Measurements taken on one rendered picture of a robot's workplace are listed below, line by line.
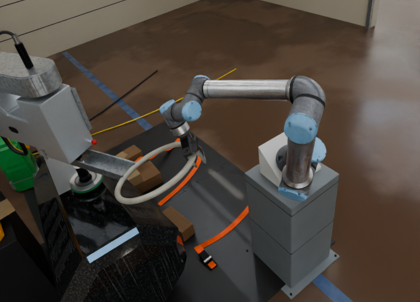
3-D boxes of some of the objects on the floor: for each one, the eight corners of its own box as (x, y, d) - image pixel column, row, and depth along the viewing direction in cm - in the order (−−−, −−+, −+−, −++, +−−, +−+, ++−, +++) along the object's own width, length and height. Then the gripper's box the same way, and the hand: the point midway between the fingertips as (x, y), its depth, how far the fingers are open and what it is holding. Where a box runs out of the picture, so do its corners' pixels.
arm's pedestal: (289, 217, 294) (289, 136, 241) (339, 257, 260) (352, 173, 207) (243, 251, 275) (232, 172, 222) (290, 299, 241) (291, 219, 188)
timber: (195, 232, 293) (192, 224, 286) (184, 242, 288) (181, 232, 280) (173, 214, 312) (170, 205, 304) (162, 222, 306) (159, 213, 299)
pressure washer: (14, 175, 388) (-31, 109, 334) (46, 164, 395) (7, 98, 341) (12, 196, 362) (-37, 128, 307) (47, 184, 369) (5, 115, 315)
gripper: (193, 122, 182) (211, 155, 191) (173, 131, 185) (192, 163, 194) (192, 130, 175) (210, 164, 184) (171, 139, 178) (190, 172, 187)
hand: (200, 164), depth 186 cm, fingers closed on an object, 4 cm apart
